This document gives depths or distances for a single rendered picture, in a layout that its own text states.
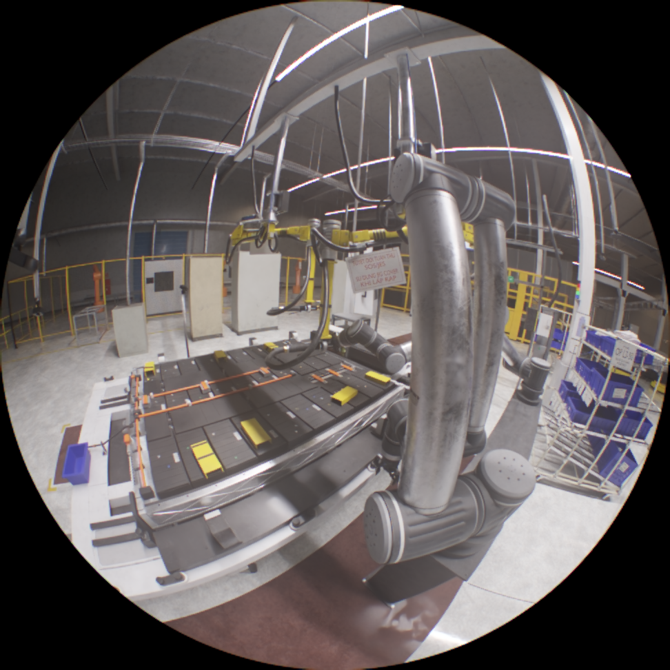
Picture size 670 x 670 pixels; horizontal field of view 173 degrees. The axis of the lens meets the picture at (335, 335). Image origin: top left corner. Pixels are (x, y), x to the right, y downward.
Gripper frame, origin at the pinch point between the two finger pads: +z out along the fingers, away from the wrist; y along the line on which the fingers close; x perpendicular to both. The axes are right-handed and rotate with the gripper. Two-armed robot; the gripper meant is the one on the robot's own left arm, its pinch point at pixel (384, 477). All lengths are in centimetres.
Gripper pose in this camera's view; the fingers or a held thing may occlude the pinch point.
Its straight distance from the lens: 101.8
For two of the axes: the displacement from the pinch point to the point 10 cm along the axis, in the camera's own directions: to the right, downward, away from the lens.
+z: -0.8, 9.6, 2.8
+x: 8.1, -1.0, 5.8
